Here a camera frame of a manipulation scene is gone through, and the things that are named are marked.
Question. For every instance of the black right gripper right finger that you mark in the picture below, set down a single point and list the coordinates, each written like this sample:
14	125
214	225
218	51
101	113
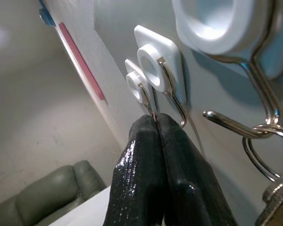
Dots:
191	188

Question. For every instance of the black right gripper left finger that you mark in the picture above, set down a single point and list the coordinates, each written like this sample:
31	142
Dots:
136	169

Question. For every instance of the white plastic table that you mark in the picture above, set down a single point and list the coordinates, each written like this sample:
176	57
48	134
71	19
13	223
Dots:
89	209

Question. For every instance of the green leather sofa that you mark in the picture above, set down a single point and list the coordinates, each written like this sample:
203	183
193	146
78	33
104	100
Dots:
49	193

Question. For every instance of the blue tape piece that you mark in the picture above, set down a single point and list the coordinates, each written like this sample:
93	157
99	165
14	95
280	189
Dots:
46	16

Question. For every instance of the pink wall strip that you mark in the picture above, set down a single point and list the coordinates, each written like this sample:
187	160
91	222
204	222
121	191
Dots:
82	63

